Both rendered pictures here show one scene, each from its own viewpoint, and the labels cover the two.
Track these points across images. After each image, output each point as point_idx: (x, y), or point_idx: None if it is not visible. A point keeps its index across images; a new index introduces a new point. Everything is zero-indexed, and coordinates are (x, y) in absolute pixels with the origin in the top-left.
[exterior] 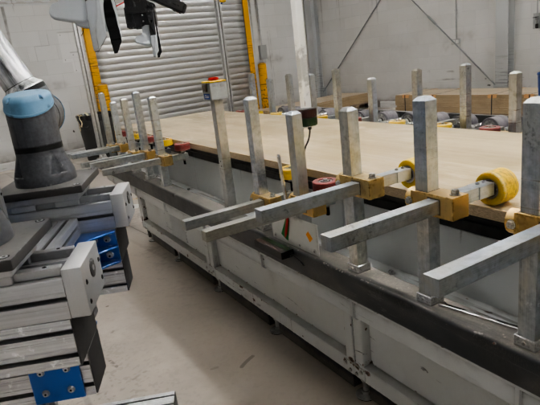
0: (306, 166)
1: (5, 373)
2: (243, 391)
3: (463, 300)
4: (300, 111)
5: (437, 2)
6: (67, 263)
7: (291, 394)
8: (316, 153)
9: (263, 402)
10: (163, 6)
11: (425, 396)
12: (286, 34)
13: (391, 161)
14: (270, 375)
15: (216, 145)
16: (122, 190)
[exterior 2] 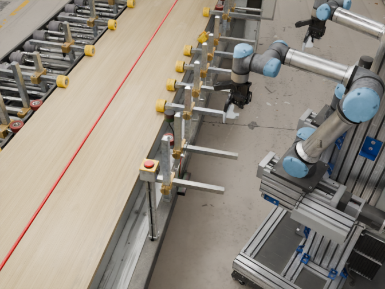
0: (141, 161)
1: None
2: (180, 288)
3: (169, 129)
4: (175, 112)
5: None
6: (310, 111)
7: (165, 265)
8: (102, 177)
9: (180, 272)
10: (224, 89)
11: None
12: None
13: (118, 133)
14: (159, 286)
15: (77, 288)
16: (267, 155)
